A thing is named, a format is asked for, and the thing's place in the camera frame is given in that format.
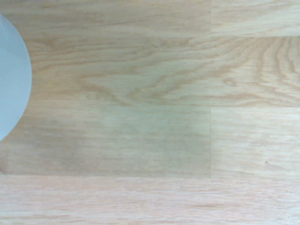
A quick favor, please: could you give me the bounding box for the translucent pitcher with blue lid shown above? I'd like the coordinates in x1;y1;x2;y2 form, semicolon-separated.
0;13;33;143

